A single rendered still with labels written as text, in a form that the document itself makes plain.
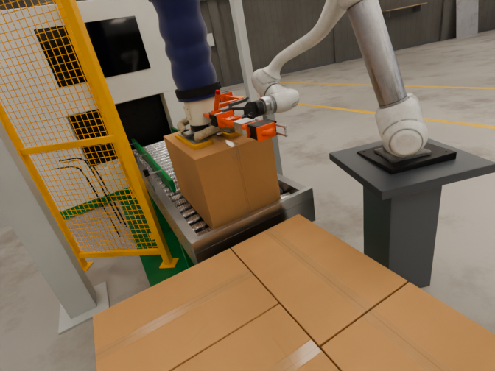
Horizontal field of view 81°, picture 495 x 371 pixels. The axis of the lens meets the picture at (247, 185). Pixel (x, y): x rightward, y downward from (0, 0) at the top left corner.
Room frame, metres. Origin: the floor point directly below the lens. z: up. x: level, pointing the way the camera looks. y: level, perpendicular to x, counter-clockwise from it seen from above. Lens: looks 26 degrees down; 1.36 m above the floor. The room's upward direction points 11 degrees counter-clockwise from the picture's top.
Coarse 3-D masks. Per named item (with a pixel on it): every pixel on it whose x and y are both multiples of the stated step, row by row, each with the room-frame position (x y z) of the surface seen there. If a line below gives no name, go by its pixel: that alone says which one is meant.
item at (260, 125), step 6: (264, 120) 1.04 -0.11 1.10; (246, 126) 1.03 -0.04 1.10; (252, 126) 1.00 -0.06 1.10; (258, 126) 0.98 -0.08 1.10; (264, 126) 0.98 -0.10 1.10; (270, 126) 0.99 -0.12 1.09; (252, 132) 1.02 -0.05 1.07; (258, 132) 0.96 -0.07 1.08; (258, 138) 0.96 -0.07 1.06; (264, 138) 0.97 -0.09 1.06
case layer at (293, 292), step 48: (288, 240) 1.06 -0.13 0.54; (336, 240) 0.99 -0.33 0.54; (192, 288) 0.88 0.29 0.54; (240, 288) 0.83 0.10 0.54; (288, 288) 0.79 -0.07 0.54; (336, 288) 0.74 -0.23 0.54; (384, 288) 0.70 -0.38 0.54; (96, 336) 0.74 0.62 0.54; (144, 336) 0.70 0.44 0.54; (192, 336) 0.67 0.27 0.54; (240, 336) 0.63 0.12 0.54; (288, 336) 0.60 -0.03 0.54; (336, 336) 0.57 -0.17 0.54; (384, 336) 0.54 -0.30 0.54; (432, 336) 0.51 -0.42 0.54; (480, 336) 0.48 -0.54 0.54
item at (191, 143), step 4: (176, 136) 1.63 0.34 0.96; (180, 136) 1.59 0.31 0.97; (184, 136) 1.56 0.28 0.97; (192, 136) 1.46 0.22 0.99; (180, 140) 1.55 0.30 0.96; (184, 140) 1.50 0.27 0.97; (188, 140) 1.47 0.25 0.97; (192, 140) 1.45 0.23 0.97; (204, 140) 1.41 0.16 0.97; (208, 140) 1.41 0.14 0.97; (188, 144) 1.43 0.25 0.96; (192, 144) 1.39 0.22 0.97; (196, 144) 1.38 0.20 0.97; (200, 144) 1.37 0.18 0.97; (204, 144) 1.38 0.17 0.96; (208, 144) 1.39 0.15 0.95; (192, 148) 1.37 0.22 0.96; (196, 148) 1.36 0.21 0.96
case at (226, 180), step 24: (168, 144) 1.68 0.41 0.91; (216, 144) 1.37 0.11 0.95; (240, 144) 1.31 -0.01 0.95; (264, 144) 1.35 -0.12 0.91; (192, 168) 1.29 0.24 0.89; (216, 168) 1.25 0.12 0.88; (240, 168) 1.30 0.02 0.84; (264, 168) 1.35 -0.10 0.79; (192, 192) 1.43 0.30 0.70; (216, 192) 1.24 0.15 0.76; (240, 192) 1.29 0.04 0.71; (264, 192) 1.34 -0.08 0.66; (216, 216) 1.23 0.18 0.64; (240, 216) 1.27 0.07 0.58
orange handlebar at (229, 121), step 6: (228, 96) 1.86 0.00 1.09; (234, 96) 1.79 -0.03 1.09; (228, 102) 1.66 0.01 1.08; (204, 114) 1.47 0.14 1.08; (222, 120) 1.26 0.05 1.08; (228, 120) 1.21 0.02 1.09; (234, 120) 1.24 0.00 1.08; (228, 126) 1.21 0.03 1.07; (264, 132) 0.96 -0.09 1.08; (270, 132) 0.96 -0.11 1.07
